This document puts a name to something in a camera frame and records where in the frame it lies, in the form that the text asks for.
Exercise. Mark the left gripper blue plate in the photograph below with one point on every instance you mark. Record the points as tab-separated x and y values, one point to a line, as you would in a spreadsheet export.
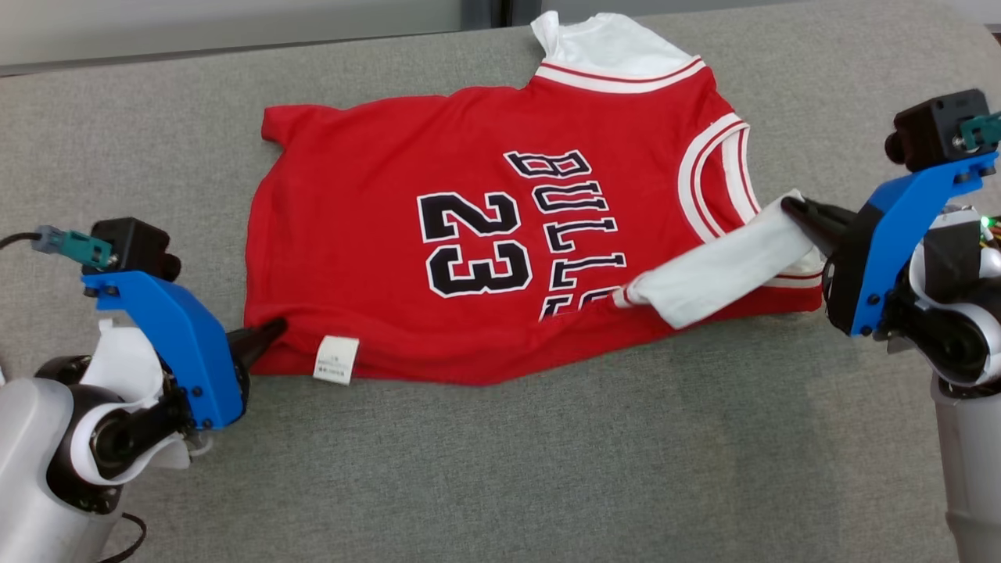
188	352

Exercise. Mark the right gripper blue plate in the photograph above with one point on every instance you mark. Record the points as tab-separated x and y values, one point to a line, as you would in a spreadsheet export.
891	250

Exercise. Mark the red Bulls basketball jersey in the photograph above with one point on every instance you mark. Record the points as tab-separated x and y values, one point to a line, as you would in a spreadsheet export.
375	234

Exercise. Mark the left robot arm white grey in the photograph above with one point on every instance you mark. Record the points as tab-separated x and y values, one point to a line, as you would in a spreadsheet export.
31	485

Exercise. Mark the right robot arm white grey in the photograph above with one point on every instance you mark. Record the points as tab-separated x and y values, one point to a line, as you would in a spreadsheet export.
970	469

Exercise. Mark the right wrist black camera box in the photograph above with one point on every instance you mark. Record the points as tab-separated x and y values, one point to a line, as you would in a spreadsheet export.
931	129

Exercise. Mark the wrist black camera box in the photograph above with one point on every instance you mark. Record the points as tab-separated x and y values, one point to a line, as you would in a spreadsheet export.
133	246
931	129

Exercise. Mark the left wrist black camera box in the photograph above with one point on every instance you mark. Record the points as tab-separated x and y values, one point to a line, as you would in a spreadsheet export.
133	246

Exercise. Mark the grey partition post with slot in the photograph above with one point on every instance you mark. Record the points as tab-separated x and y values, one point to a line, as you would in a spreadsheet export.
485	9

